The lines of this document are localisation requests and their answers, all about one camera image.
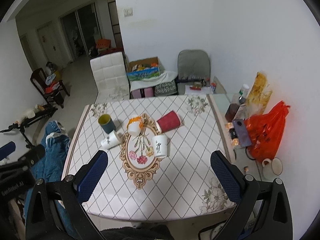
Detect cardboard box with items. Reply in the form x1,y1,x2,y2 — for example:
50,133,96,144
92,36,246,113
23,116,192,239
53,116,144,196
126,57,161,81

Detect orange and white cup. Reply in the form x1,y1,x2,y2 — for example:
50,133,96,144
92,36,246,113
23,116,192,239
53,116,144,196
127,115,143,137

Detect red plastic bag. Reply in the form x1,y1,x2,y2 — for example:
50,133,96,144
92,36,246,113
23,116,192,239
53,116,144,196
244,101,290,163

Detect white wall switch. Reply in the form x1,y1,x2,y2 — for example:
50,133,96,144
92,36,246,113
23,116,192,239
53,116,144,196
124,8,133,17

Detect black exercise bike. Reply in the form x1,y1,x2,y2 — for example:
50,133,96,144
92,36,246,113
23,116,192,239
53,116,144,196
1,104,58,149

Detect red paper cup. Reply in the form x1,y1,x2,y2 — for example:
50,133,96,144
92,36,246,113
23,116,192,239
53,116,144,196
155,111,182,133

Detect dark wooden chair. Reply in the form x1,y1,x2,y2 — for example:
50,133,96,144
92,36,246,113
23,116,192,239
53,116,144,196
30,61,70,108

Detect yellow snack bag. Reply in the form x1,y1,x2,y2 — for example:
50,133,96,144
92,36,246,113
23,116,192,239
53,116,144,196
246,72,273,118

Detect grey cushioned chair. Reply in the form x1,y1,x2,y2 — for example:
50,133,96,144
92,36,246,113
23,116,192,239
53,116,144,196
176,49,210,95

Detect grey phone box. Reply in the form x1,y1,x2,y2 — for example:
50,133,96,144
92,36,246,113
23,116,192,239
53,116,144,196
232,119,252,148

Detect white cup black calligraphy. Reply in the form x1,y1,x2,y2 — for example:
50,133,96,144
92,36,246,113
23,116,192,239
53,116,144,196
152,134,168,158

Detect floral diamond pattern tablecloth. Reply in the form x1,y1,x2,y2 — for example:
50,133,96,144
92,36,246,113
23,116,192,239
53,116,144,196
63,95,234,222

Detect dark sauce bottle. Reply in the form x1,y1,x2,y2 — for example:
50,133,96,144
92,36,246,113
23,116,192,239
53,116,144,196
225,93,242,122

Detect white capped bottle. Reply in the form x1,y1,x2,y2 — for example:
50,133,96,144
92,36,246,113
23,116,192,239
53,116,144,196
239,84,249,104

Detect dark teal cup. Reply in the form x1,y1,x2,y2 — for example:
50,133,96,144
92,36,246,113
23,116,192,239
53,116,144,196
98,114,116,134

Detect white enamel mug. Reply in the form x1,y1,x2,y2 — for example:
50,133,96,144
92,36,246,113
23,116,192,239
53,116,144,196
261,158,283,180

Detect white cup bamboo print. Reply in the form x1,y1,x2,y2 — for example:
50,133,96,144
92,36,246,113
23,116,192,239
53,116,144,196
100,131,121,150

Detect white padded chair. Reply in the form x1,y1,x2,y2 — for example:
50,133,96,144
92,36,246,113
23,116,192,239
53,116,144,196
90,51,130,103

